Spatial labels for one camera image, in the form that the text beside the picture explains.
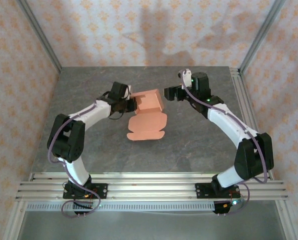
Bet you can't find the orange paper box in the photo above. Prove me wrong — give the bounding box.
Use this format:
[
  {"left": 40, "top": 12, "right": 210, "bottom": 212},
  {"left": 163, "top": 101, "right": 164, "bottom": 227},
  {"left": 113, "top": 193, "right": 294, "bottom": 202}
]
[{"left": 126, "top": 89, "right": 168, "bottom": 142}]

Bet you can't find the wide aluminium extrusion beam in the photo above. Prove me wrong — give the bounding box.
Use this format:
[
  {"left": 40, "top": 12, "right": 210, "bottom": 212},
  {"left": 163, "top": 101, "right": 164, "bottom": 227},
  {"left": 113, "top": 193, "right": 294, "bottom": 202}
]
[{"left": 15, "top": 181, "right": 290, "bottom": 201}]

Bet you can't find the black left base electronics board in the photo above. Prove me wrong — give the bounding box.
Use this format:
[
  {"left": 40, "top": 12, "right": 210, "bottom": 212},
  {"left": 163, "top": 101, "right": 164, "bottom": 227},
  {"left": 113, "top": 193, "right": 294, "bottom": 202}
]
[{"left": 72, "top": 201, "right": 95, "bottom": 216}]

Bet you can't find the black base electronics board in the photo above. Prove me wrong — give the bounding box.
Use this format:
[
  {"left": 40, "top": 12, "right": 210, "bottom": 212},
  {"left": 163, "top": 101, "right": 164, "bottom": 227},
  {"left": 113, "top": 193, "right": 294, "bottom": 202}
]
[
  {"left": 213, "top": 199, "right": 245, "bottom": 216},
  {"left": 72, "top": 201, "right": 95, "bottom": 216}
]

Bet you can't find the grey metal panel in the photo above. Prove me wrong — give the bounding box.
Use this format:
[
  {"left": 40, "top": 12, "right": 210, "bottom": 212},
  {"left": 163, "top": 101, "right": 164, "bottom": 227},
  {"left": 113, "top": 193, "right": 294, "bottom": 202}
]
[{"left": 17, "top": 211, "right": 289, "bottom": 240}]

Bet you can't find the black right base electronics board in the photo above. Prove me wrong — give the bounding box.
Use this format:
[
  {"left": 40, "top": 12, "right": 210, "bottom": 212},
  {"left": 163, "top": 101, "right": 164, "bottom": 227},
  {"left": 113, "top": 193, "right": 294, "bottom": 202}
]
[{"left": 213, "top": 199, "right": 245, "bottom": 216}]

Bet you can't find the aluminium side rail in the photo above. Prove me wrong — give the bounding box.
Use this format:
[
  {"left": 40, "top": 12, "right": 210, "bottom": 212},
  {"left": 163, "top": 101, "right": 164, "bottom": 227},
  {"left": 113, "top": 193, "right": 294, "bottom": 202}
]
[{"left": 230, "top": 67, "right": 274, "bottom": 181}]

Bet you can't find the narrow aluminium extrusion rail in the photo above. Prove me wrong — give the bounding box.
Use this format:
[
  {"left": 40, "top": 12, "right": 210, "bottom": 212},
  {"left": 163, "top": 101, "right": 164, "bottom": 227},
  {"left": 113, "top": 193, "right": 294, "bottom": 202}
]
[{"left": 28, "top": 172, "right": 274, "bottom": 181}]

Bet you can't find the aluminium frame post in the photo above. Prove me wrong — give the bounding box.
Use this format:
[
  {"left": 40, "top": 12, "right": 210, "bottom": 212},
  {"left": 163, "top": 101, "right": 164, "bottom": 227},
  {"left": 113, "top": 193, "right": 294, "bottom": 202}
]
[
  {"left": 18, "top": 0, "right": 63, "bottom": 75},
  {"left": 238, "top": 0, "right": 288, "bottom": 76}
]

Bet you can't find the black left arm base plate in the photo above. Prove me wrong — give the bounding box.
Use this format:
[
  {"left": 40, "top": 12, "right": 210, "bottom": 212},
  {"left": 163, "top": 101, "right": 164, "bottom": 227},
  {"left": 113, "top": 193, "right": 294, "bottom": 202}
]
[{"left": 63, "top": 182, "right": 108, "bottom": 200}]

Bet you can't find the white slotted cable duct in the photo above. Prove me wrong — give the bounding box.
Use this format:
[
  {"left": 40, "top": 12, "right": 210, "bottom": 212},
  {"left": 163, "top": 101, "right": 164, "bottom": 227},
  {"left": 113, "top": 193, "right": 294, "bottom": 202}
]
[{"left": 25, "top": 202, "right": 216, "bottom": 212}]

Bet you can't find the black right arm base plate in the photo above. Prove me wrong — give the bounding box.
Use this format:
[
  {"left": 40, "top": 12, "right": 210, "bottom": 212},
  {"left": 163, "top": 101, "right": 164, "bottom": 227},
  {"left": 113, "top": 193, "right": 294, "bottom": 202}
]
[{"left": 195, "top": 182, "right": 241, "bottom": 200}]

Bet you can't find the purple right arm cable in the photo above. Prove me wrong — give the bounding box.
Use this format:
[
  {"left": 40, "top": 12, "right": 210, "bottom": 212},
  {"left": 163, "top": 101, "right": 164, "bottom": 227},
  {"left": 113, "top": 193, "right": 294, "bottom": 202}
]
[{"left": 177, "top": 69, "right": 269, "bottom": 217}]

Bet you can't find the aluminium frame leg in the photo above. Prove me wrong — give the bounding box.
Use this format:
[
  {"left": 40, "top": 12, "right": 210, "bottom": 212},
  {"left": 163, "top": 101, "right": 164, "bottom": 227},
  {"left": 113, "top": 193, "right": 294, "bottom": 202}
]
[
  {"left": 275, "top": 199, "right": 298, "bottom": 240},
  {"left": 2, "top": 199, "right": 27, "bottom": 240}
]

